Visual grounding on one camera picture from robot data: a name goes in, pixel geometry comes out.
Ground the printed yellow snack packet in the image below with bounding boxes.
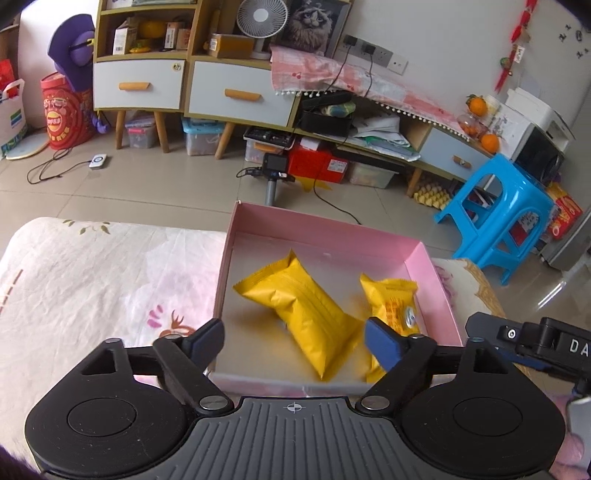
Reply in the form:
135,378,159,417
358,272,423,385

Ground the plain yellow snack packet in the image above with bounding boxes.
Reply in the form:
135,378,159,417
233,251,363,381

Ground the right hand purple glove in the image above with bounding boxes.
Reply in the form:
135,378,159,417
550,395,590,480

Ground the pink cardboard box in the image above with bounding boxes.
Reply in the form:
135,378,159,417
209,202,462,397

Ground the blue plastic stool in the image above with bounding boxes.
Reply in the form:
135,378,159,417
434,154,554,285

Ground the floral bed sheet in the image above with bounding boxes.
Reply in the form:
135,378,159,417
0,216,555,480

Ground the yellow egg carton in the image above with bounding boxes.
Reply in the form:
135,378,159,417
413,181,452,211

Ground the white microwave oven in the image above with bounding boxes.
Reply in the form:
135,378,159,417
489,88,575,186

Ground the white charger puck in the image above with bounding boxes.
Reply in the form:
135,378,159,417
88,154,108,170

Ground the clear storage bin blue lid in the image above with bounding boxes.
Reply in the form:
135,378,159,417
182,117,225,156

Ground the red box under cabinet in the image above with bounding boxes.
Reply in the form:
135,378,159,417
287,144,349,184

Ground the black open case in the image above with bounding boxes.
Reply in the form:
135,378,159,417
298,90,356,137

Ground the orange fruit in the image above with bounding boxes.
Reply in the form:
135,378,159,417
466,94,488,118

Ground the red drum bag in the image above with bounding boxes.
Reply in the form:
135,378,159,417
40,72,95,151

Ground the white shopping bag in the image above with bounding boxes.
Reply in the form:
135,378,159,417
0,79,27,158

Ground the wooden TV cabinet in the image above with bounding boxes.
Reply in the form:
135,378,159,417
93,1,492,194

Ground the pink floral cloth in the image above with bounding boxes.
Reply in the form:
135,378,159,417
270,46,469,140

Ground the purple plush toy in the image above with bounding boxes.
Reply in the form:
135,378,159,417
48,14,108,134

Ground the red gift bag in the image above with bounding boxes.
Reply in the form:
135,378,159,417
0,59,18,99

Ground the framed cat picture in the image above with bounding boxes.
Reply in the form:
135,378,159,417
276,0,353,58

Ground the small white desk fan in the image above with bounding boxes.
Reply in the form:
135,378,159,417
236,0,288,60

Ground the camera on grey stand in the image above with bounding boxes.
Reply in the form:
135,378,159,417
235,153,296,206

